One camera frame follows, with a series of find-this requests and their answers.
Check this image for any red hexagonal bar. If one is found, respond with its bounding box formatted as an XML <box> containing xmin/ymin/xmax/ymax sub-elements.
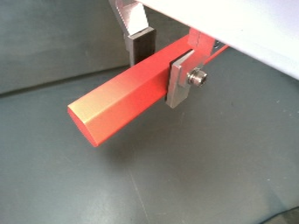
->
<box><xmin>68</xmin><ymin>30</ymin><xmax>220</xmax><ymax>146</ymax></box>

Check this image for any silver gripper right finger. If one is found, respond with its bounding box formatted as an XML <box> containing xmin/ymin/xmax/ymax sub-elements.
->
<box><xmin>166</xmin><ymin>50</ymin><xmax>208</xmax><ymax>109</ymax></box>

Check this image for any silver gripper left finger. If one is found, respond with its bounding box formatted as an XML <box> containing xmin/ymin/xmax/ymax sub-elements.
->
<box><xmin>108</xmin><ymin>0</ymin><xmax>156</xmax><ymax>66</ymax></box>

